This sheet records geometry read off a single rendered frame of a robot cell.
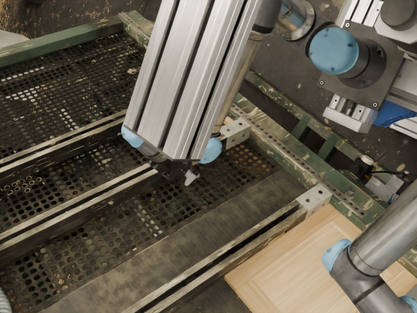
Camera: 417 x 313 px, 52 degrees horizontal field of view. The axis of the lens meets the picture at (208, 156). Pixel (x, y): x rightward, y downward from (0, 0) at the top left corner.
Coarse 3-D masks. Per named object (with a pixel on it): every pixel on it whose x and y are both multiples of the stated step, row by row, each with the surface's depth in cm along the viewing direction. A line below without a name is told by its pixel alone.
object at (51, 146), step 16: (80, 128) 163; (96, 128) 165; (112, 128) 166; (48, 144) 156; (64, 144) 156; (80, 144) 160; (96, 144) 165; (0, 160) 149; (16, 160) 151; (32, 160) 150; (48, 160) 155; (0, 176) 146; (16, 176) 150
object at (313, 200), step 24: (312, 192) 148; (288, 216) 144; (240, 240) 132; (264, 240) 133; (216, 264) 130; (240, 264) 132; (168, 288) 120; (192, 288) 120; (144, 312) 118; (168, 312) 119
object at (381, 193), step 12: (360, 168) 156; (372, 168) 161; (348, 180) 155; (360, 180) 162; (372, 180) 157; (396, 180) 149; (408, 180) 153; (372, 192) 157; (384, 192) 154; (396, 192) 149; (384, 204) 151
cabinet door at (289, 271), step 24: (312, 216) 147; (336, 216) 148; (288, 240) 140; (312, 240) 140; (336, 240) 141; (264, 264) 133; (288, 264) 134; (312, 264) 134; (240, 288) 127; (264, 288) 127; (288, 288) 128; (312, 288) 128; (336, 288) 129; (408, 288) 130; (264, 312) 122; (288, 312) 123; (312, 312) 123; (336, 312) 124
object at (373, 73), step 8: (368, 40) 124; (368, 48) 119; (376, 48) 123; (376, 56) 122; (384, 56) 124; (368, 64) 120; (376, 64) 122; (384, 64) 124; (368, 72) 122; (376, 72) 123; (344, 80) 127; (352, 80) 125; (360, 80) 125; (368, 80) 125; (376, 80) 126; (360, 88) 129
